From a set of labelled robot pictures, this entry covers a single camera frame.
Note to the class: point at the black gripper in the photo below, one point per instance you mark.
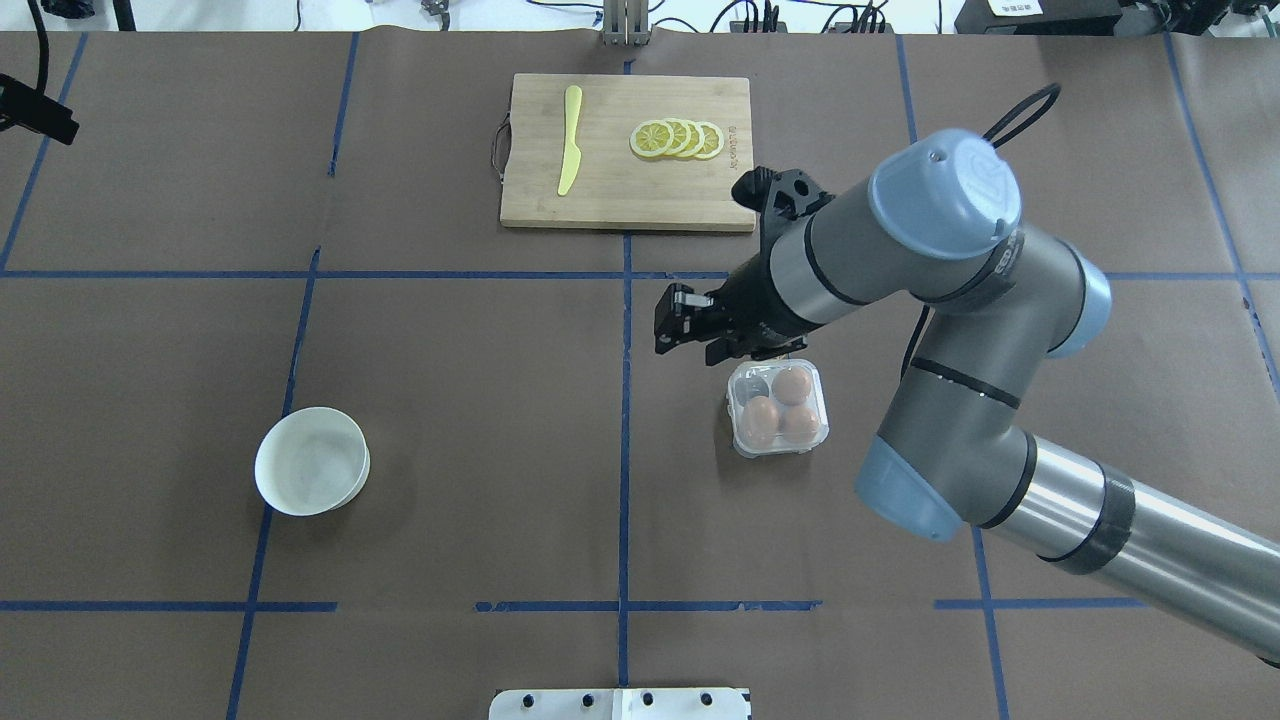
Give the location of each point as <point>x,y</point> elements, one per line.
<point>745,297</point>

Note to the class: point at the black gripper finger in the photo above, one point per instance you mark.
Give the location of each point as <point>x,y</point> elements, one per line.
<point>25,107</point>

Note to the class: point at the brown egg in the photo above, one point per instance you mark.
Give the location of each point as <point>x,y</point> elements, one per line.
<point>760,422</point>
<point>792,385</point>
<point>800,425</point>

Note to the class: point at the clear plastic egg box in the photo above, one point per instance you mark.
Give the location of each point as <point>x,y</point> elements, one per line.
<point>753,379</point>

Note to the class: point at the white paper bowl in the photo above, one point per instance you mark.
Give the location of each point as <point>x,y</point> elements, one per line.
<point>312,461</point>

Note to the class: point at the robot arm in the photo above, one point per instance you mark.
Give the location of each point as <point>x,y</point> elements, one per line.
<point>942,221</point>

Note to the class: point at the wooden cutting board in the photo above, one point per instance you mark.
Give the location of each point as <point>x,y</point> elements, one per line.
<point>615,190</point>

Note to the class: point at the lemon slice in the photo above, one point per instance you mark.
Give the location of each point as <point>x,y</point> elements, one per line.
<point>677,135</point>
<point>712,141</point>
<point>652,139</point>
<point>694,139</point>

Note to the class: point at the yellow plastic knife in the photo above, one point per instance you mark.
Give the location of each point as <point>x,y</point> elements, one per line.
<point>571,153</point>

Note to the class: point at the black computer case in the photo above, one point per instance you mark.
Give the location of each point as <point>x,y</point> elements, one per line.
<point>1038,18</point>

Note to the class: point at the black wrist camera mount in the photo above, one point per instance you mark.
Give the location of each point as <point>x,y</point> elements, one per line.
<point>779,198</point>

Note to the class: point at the aluminium frame post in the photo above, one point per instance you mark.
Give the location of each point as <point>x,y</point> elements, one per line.
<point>626,23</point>

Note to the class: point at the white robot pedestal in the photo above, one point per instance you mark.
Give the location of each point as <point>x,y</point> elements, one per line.
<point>623,703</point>

